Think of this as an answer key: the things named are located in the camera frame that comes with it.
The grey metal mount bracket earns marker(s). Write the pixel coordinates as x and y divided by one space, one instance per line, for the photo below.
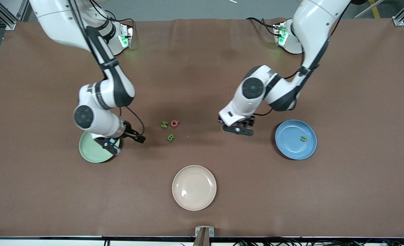
198 231

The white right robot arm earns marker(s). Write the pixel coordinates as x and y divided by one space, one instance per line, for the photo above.
58 20

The red letter Q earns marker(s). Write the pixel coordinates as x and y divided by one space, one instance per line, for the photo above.
174 123

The pale green plate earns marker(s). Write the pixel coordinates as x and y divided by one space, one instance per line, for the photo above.
92 153

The green letter N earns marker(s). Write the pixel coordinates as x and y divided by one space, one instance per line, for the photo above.
164 124

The beige plate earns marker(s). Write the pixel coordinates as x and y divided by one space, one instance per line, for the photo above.
194 188

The yellow floor tape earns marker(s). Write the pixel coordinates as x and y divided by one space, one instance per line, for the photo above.
374 10

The blue plate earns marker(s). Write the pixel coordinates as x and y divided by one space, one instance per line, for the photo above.
291 147

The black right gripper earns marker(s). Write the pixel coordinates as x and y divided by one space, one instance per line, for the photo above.
129 132

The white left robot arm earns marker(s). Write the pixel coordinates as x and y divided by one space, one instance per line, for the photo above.
318 20

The green letter B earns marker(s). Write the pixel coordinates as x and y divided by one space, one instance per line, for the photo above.
170 137

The white table edge rail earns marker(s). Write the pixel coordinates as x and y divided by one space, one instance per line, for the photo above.
51 242

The brown table mat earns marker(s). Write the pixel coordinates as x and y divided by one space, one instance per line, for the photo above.
291 205

